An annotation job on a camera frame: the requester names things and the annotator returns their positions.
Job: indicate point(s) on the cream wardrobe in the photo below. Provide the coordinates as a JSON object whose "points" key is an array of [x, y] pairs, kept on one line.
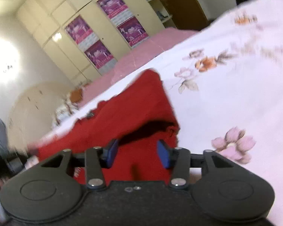
{"points": [[46, 20]]}

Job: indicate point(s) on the grey sweater neck label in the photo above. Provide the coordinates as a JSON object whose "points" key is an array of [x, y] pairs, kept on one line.
{"points": [[89, 115]]}

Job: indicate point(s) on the brown wooden door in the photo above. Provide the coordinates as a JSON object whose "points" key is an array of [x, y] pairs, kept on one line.
{"points": [[187, 14]]}

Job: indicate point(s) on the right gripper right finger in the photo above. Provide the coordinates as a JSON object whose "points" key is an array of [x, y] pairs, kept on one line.
{"points": [[178, 161]]}

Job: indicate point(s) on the upper left purple poster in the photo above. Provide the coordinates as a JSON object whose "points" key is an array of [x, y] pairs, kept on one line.
{"points": [[81, 33]]}

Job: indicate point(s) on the pink bed cover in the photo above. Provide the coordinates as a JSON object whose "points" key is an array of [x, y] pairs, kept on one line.
{"points": [[139, 56]]}

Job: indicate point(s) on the lower right purple poster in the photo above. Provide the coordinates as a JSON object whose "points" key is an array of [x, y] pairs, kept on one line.
{"points": [[132, 31]]}

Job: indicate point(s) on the lower left purple poster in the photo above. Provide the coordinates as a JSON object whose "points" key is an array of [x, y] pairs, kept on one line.
{"points": [[101, 57]]}

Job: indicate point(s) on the cream curved headboard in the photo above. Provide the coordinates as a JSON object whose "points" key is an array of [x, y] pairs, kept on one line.
{"points": [[31, 116]]}

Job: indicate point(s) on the upper right purple poster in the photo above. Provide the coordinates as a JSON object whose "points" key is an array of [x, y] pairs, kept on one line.
{"points": [[116, 10]]}

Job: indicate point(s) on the patterned pillow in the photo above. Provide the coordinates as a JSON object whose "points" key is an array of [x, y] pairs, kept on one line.
{"points": [[64, 111]]}

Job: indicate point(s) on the red knit sweater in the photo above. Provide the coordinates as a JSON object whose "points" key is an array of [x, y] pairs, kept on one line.
{"points": [[138, 117]]}

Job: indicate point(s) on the corner wall shelf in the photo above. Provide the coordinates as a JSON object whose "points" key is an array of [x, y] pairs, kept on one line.
{"points": [[163, 14]]}

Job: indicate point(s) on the purple poster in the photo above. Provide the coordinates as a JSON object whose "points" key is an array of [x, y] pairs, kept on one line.
{"points": [[81, 33], [132, 31], [116, 10], [101, 57]]}

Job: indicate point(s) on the orange cushion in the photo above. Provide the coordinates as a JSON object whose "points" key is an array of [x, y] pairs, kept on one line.
{"points": [[76, 95]]}

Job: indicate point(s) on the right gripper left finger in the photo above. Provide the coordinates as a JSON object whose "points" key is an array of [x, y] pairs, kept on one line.
{"points": [[96, 159]]}

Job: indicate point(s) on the white floral bed sheet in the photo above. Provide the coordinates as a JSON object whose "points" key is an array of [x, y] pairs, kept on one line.
{"points": [[225, 85]]}

